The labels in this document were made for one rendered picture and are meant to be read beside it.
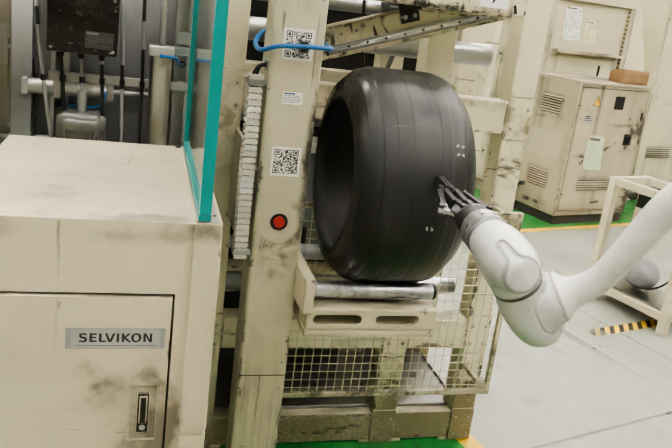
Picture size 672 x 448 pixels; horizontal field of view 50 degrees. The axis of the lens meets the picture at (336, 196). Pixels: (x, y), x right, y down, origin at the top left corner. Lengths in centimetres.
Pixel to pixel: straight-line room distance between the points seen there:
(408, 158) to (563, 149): 479
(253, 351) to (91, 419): 81
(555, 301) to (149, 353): 76
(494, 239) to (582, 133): 514
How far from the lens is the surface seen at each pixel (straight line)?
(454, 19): 233
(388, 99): 177
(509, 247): 138
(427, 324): 198
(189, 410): 128
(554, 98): 654
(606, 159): 681
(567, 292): 149
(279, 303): 195
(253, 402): 208
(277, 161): 182
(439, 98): 183
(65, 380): 124
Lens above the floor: 162
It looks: 15 degrees down
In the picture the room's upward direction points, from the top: 7 degrees clockwise
